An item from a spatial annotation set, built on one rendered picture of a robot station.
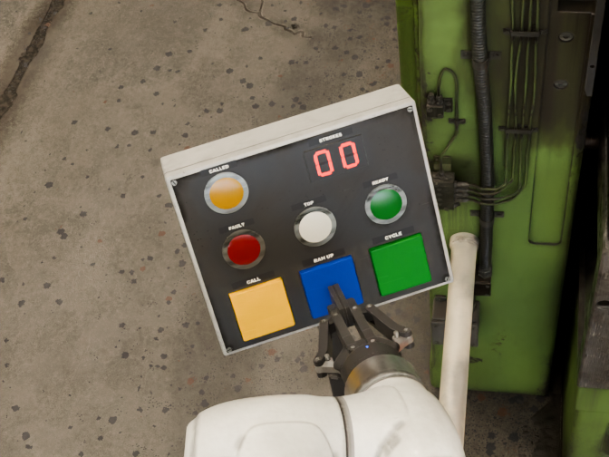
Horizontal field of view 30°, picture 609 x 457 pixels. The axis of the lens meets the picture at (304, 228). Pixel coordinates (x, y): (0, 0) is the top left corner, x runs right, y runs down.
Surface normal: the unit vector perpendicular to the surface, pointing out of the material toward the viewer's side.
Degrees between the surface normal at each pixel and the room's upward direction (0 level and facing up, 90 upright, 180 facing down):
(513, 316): 90
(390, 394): 36
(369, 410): 24
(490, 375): 90
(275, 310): 60
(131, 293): 0
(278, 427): 18
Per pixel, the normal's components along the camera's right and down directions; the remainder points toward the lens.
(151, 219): -0.11, -0.55
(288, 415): 0.15, -0.75
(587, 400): -0.14, 0.83
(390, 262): 0.19, 0.40
